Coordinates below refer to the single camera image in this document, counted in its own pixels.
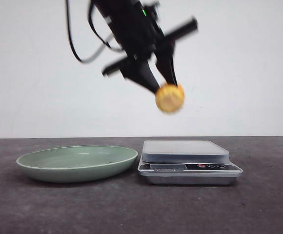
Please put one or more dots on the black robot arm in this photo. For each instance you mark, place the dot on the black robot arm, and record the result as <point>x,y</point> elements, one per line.
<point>116,10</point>

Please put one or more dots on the silver digital kitchen scale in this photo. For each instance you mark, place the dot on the silver digital kitchen scale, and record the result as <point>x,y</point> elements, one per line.
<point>193,162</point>

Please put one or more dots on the yellow corn cob piece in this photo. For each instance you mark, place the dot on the yellow corn cob piece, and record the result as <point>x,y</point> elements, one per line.
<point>170,98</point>

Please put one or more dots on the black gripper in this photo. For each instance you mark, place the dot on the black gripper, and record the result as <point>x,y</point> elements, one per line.
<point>142,37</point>

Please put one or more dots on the green oval plate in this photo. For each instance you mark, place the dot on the green oval plate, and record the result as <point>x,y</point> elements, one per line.
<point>75,164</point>

